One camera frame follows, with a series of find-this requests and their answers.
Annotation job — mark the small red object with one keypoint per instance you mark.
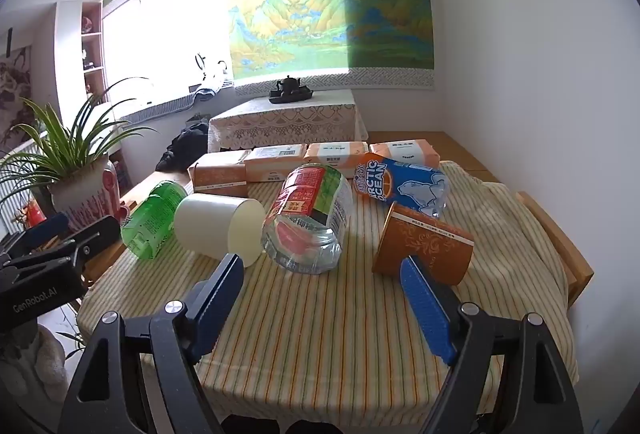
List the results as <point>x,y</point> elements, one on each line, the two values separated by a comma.
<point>34,213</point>

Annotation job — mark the dark tea tray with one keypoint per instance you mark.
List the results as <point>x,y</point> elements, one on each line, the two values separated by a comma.
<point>292,97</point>

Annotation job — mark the pink wall shelf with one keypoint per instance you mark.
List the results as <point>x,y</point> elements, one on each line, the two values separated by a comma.
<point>92,48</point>

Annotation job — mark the ink wall painting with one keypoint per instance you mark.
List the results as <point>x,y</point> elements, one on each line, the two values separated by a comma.
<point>15,88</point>

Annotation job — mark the orange tissue pack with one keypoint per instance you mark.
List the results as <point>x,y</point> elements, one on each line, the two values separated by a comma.
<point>275,161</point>
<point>220,171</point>
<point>335,151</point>
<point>407,151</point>

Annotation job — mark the blue orange label bottle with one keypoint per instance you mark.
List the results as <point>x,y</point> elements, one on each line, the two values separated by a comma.
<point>400,186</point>

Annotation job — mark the grey knitted sill mat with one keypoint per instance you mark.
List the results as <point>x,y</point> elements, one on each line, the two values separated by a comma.
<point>160,107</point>

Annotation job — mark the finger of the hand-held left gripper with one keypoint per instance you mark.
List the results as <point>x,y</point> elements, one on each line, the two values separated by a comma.
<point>47,226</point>
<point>97,234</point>

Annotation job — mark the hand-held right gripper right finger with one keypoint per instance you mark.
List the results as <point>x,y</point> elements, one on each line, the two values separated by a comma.
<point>425,304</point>

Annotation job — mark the clear bottle red green label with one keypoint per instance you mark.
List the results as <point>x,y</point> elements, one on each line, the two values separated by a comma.
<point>310,209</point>

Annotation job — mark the wooden table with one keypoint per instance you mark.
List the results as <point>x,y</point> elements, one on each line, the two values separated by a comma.
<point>562,249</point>

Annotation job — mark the white cup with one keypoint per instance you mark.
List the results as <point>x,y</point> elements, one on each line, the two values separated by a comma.
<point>210,226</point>

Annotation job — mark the green plastic bottle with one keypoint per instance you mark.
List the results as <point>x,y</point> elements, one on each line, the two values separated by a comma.
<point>150,219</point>

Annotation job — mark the dark teapot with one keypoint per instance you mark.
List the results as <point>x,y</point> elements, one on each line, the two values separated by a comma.
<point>289,85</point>

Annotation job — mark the orange patterned paper cup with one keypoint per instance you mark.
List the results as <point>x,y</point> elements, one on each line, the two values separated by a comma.
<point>425,239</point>

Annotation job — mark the black cloth bundle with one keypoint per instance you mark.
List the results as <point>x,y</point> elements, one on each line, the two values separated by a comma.
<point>185,143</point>

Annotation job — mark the low table with lace cloth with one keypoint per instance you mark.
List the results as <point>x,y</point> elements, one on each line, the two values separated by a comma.
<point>285,123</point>

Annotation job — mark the striped table cloth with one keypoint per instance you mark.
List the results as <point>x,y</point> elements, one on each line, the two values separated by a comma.
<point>320,324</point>

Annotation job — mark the white kettle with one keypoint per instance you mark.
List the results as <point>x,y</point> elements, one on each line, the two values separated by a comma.
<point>223,73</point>

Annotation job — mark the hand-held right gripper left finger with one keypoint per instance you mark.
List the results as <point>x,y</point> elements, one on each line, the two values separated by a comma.
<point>220,299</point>

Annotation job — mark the landscape painting curtain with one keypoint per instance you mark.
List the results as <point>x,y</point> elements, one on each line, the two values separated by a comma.
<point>325,3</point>

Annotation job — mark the white radiator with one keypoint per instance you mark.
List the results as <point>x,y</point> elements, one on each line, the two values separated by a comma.
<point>15,184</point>

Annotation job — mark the potted spider plant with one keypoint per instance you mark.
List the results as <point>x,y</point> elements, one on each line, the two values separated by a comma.
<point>75,184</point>

